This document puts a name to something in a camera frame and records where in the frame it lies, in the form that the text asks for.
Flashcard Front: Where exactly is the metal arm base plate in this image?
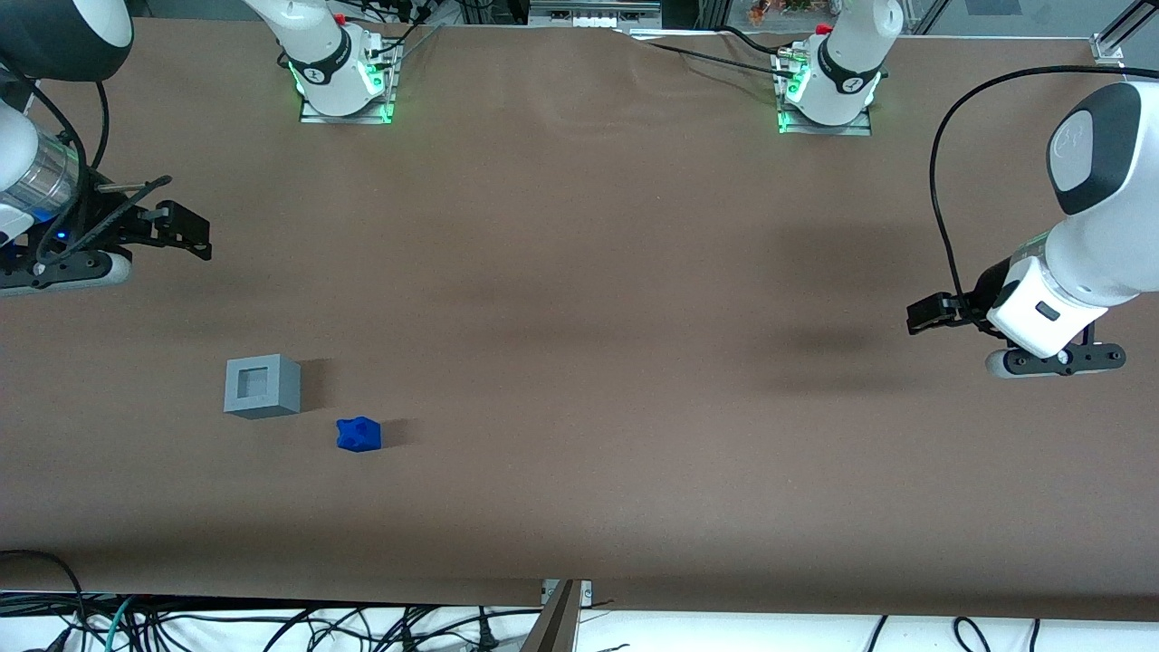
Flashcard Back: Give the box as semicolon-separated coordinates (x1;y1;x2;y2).
299;34;401;126
776;47;874;138

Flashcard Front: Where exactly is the black cable on cloth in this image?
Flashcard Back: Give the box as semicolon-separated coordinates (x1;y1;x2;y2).
616;27;802;75

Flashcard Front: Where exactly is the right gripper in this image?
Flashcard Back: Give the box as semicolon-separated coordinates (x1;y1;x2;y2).
0;200;215;274

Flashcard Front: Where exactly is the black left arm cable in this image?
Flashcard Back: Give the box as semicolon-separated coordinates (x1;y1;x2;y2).
929;65;1159;320

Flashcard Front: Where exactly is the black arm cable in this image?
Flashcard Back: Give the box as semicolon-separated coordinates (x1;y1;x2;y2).
929;65;1159;320
0;54;173;268

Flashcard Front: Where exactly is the teal floor cable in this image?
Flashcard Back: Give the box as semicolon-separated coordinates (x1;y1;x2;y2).
101;595;139;652

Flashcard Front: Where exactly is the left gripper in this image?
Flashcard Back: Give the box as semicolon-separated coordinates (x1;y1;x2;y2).
906;257;1111;360

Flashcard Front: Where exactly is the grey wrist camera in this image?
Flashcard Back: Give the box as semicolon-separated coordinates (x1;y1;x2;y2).
0;252;133;296
985;343;1127;379

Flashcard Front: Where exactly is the grey power strip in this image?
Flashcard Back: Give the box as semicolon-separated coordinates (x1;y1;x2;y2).
527;0;664;29

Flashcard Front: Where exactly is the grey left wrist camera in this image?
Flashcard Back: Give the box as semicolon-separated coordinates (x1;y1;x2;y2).
985;343;1127;379

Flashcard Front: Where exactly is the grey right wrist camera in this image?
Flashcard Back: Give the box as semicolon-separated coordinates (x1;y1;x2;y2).
0;252;133;296

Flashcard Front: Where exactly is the aluminium frame profile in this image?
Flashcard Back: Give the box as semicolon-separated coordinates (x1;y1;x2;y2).
1090;0;1159;66

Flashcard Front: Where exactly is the black looped floor cable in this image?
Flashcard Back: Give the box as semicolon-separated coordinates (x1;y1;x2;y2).
0;549;90;635

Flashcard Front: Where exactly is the brown table cloth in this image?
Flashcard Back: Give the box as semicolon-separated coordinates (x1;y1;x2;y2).
0;16;1159;626

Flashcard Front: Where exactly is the blue plastic part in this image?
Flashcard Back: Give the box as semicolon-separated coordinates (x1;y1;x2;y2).
336;416;383;454

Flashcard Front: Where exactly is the gray square base block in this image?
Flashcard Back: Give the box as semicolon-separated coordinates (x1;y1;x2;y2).
224;353;302;420

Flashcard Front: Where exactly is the grey metal bracket bar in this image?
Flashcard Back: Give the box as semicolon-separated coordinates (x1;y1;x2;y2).
519;579;594;652

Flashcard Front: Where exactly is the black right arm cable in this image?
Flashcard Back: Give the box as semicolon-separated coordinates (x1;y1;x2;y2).
0;54;173;268

